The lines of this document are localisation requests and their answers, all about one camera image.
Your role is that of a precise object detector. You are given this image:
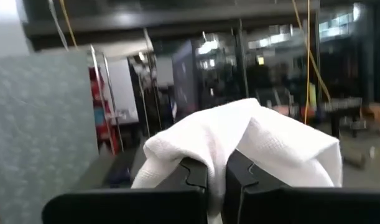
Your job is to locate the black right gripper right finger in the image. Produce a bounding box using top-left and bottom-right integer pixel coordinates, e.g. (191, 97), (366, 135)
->
(222, 149), (380, 224)

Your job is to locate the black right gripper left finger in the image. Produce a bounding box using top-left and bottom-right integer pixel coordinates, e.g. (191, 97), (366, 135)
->
(42, 157), (208, 224)

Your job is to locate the white cloth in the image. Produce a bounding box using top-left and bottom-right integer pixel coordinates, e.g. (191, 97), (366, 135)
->
(131, 98), (343, 224)

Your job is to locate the metal rack with red items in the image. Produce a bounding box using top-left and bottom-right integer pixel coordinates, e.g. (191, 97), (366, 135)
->
(88, 45), (125, 156)

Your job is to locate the grey frosted panel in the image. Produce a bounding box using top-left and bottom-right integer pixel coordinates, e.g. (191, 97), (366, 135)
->
(0, 51), (100, 224)

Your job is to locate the dark overhead beam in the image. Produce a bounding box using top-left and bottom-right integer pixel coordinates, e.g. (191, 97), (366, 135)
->
(21, 0), (321, 52)

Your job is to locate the yellow cable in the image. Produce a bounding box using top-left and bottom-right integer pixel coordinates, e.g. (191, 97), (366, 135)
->
(291, 0), (332, 125)
(58, 0), (79, 50)

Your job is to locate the white cable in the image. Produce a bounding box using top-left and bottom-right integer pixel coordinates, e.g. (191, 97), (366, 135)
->
(47, 0), (70, 52)

